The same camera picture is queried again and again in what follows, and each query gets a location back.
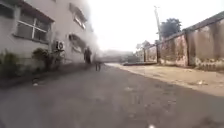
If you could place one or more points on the distant hazy building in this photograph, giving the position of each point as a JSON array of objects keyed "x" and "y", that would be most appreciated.
[{"x": 115, "y": 56}]

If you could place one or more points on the person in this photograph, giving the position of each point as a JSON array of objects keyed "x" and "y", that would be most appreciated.
[{"x": 87, "y": 55}]

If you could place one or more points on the grey-brown paved road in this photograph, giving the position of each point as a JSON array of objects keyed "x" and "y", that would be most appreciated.
[{"x": 100, "y": 100}]

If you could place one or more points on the utility pole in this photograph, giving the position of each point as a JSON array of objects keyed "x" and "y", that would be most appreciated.
[{"x": 157, "y": 23}]

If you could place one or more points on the green bush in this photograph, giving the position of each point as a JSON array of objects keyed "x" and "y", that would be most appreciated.
[
  {"x": 46, "y": 56},
  {"x": 10, "y": 65}
]

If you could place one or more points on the dark leafy tree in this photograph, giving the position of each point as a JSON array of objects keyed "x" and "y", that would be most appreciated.
[{"x": 170, "y": 27}]

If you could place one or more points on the grey building with windows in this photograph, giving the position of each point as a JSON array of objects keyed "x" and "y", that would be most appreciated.
[{"x": 50, "y": 13}]

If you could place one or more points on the weathered stained wall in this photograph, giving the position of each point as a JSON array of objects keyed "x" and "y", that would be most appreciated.
[{"x": 200, "y": 46}]

